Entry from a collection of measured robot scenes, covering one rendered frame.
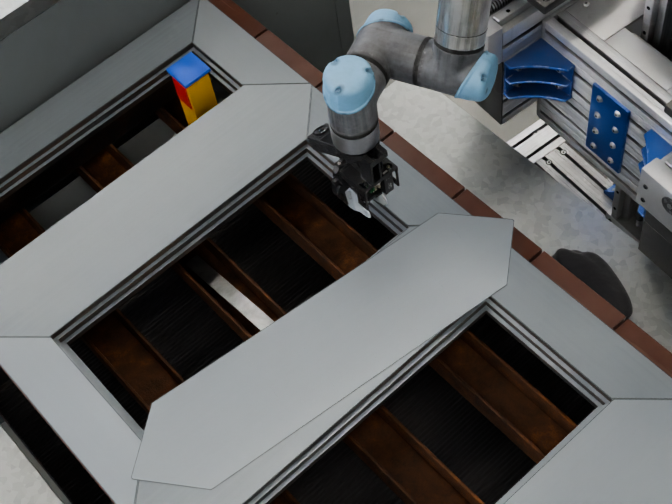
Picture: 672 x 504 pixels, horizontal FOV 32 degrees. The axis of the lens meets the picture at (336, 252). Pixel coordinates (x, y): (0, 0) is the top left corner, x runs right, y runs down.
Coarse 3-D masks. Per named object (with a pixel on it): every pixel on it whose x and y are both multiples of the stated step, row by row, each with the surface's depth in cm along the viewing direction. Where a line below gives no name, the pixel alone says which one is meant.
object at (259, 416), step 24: (216, 360) 187; (240, 360) 187; (216, 384) 185; (240, 384) 185; (264, 384) 184; (240, 408) 183; (264, 408) 182; (240, 432) 180; (264, 432) 180; (288, 432) 180
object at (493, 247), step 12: (444, 216) 197; (456, 216) 197; (468, 216) 197; (480, 216) 197; (456, 228) 196; (468, 228) 196; (480, 228) 195; (492, 228) 195; (468, 240) 194; (480, 240) 194; (492, 240) 194; (504, 240) 194; (480, 252) 193; (492, 252) 193; (504, 252) 192; (492, 264) 191; (504, 264) 191; (504, 276) 190
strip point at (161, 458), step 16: (160, 416) 183; (144, 432) 182; (160, 432) 182; (144, 448) 181; (160, 448) 180; (176, 448) 180; (144, 464) 179; (160, 464) 179; (176, 464) 179; (192, 464) 178; (144, 480) 178; (160, 480) 177; (176, 480) 177; (192, 480) 177
